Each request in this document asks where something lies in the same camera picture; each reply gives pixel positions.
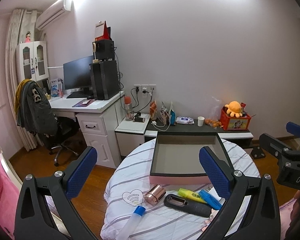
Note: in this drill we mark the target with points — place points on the dark jacket on chair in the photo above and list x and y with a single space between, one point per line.
33 110

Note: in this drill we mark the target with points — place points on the orange octopus plush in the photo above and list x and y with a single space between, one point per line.
234 109

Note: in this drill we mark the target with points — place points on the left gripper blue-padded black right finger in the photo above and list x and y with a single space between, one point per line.
250 210

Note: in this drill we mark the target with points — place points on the white glass-door cabinet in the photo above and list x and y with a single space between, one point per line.
32 61

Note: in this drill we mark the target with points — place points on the white computer desk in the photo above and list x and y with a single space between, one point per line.
97 122

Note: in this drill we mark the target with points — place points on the black remote control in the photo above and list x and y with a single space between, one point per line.
187 206

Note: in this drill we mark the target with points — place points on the clear bottle blue cap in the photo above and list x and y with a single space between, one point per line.
132 223

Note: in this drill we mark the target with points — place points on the white air conditioner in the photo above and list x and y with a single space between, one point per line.
52 13

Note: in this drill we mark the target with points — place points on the bag of oranges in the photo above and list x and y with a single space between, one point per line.
213 113

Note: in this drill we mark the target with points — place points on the wet wipes pack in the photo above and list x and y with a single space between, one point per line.
184 120

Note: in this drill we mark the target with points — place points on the blue highlighter marker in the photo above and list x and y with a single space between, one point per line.
211 200

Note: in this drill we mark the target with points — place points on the black office chair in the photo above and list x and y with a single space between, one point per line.
66 128

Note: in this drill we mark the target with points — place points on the black speaker on tower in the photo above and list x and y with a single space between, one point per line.
103 50

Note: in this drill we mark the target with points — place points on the yellow highlighter marker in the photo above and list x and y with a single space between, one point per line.
188 194

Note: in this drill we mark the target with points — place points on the red-cap water bottle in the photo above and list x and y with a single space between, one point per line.
128 108

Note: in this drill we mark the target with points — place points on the black keyboard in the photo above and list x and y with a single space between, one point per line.
80 94

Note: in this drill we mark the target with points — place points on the low black-top side cabinet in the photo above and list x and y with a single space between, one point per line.
131 134

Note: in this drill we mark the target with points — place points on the pink bed blanket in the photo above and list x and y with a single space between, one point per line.
8 203

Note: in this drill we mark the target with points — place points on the wall power socket strip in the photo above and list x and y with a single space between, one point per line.
146 88

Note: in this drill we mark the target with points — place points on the red desk calendar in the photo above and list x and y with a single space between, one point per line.
102 32

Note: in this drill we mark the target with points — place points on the red toy box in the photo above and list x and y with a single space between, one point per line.
233 123

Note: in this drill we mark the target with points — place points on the pink storage box tray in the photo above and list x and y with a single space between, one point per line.
176 157

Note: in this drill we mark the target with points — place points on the white paper cup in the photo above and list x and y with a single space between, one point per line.
200 121

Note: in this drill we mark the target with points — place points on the black computer monitor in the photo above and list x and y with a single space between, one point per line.
77 73

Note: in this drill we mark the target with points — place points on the rose gold round jar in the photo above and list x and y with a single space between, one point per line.
154 195

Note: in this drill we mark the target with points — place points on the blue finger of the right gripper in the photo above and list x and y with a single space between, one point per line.
293 129

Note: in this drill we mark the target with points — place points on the beige curtain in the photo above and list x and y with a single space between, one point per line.
12 37

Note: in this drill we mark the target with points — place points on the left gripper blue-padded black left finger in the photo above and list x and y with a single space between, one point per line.
33 218

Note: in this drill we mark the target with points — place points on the black computer tower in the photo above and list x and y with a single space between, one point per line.
104 79

